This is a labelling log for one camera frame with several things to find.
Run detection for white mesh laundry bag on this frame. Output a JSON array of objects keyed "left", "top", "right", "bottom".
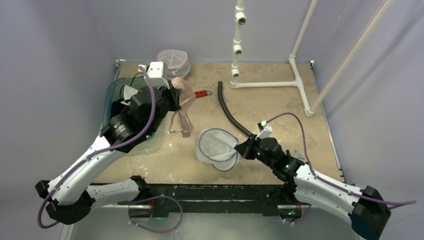
[{"left": 194, "top": 128, "right": 240, "bottom": 172}]

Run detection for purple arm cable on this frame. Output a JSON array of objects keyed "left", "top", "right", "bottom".
[
  {"left": 266, "top": 112, "right": 417, "bottom": 210},
  {"left": 37, "top": 66, "right": 157, "bottom": 229}
]

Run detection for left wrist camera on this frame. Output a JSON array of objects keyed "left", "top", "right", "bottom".
[{"left": 147, "top": 61, "right": 170, "bottom": 89}]

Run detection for red handled adjustable wrench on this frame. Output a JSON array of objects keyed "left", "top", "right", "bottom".
[{"left": 194, "top": 89, "right": 212, "bottom": 98}]

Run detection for white bra black straps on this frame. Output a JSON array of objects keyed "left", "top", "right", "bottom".
[{"left": 119, "top": 85, "right": 140, "bottom": 106}]

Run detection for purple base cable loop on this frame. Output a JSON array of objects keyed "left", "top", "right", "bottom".
[{"left": 128, "top": 195, "right": 184, "bottom": 234}]

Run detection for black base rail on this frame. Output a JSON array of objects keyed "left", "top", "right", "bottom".
[{"left": 118, "top": 183, "right": 298, "bottom": 218}]

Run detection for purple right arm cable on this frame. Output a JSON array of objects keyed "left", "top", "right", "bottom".
[{"left": 266, "top": 112, "right": 417, "bottom": 210}]

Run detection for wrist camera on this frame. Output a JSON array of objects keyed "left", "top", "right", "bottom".
[
  {"left": 255, "top": 120, "right": 273, "bottom": 140},
  {"left": 147, "top": 61, "right": 170, "bottom": 89}
]

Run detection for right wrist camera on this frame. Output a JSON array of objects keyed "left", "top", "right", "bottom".
[{"left": 255, "top": 120, "right": 273, "bottom": 140}]

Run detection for black corrugated hose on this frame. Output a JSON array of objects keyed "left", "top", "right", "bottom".
[{"left": 217, "top": 81, "right": 254, "bottom": 137}]

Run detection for black bra in bin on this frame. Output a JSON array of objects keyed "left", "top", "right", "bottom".
[{"left": 109, "top": 73, "right": 147, "bottom": 133}]

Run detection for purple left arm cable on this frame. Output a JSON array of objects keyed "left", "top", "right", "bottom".
[{"left": 37, "top": 66, "right": 157, "bottom": 229}]

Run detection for white PVC pipe frame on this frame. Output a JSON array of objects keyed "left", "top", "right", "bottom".
[{"left": 230, "top": 0, "right": 395, "bottom": 117}]

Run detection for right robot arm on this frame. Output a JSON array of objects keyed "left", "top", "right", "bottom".
[{"left": 234, "top": 137, "right": 392, "bottom": 240}]

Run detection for pink trimmed mesh laundry bag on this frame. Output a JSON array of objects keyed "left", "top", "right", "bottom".
[{"left": 156, "top": 49, "right": 191, "bottom": 79}]

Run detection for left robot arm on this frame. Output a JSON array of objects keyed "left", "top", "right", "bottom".
[{"left": 35, "top": 86, "right": 181, "bottom": 227}]

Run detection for teal plastic bin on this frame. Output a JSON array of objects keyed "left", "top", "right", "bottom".
[{"left": 100, "top": 75, "right": 147, "bottom": 129}]

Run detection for pink lace bra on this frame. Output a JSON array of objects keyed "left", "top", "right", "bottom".
[{"left": 168, "top": 77, "right": 196, "bottom": 138}]

